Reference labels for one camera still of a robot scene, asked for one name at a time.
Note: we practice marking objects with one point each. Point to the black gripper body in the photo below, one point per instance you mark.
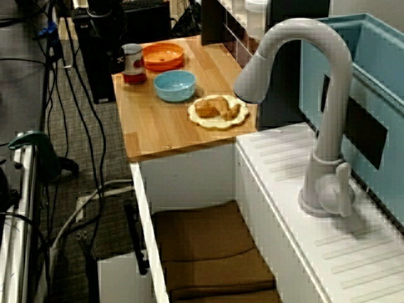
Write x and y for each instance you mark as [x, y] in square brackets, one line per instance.
[115, 44]

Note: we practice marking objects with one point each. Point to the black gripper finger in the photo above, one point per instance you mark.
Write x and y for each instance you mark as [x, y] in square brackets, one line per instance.
[118, 63]

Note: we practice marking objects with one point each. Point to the tomato print tin can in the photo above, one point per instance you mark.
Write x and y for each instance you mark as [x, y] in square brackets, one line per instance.
[134, 63]

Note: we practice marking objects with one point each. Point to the light blue bowl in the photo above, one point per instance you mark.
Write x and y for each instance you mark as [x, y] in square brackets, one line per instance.
[173, 93]

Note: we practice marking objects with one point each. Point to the brown toy chicken piece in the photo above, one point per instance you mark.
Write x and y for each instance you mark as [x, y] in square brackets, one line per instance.
[206, 109]

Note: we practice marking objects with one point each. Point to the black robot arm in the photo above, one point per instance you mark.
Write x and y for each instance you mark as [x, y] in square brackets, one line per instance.
[101, 19]

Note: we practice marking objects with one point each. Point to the orange bowl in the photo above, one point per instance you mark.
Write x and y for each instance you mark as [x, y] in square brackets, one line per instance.
[162, 57]

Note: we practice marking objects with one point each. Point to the wooden countertop board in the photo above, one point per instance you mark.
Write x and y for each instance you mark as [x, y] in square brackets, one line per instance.
[189, 142]

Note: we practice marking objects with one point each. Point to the green clamp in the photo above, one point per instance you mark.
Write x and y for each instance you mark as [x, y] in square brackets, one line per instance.
[47, 151]

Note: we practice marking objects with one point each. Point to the cream flower-shaped plate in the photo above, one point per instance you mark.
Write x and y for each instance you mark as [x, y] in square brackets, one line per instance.
[217, 125]

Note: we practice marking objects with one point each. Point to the plain white canister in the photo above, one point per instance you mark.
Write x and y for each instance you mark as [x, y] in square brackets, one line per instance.
[255, 4]

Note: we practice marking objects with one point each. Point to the white toy sink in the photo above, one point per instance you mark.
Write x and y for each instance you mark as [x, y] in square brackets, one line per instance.
[284, 148]

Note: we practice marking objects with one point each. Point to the brown folded cloth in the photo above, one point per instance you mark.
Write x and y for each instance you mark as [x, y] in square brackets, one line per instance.
[205, 236]

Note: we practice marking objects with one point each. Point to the silver dishwasher panel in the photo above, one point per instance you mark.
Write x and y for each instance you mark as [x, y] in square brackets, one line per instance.
[120, 281]

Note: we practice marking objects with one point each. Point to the grey toy faucet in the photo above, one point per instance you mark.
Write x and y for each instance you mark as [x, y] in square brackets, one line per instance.
[334, 94]

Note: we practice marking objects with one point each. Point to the black rectangular label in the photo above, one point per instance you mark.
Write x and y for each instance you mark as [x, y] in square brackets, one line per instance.
[363, 132]

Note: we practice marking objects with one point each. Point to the teal dish rack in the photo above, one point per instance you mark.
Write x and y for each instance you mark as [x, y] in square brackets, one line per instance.
[378, 63]

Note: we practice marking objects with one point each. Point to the black upright post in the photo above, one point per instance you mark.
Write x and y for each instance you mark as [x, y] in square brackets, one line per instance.
[277, 116]

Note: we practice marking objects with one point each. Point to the aluminium frame rail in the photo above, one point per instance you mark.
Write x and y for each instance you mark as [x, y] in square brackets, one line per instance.
[25, 205]

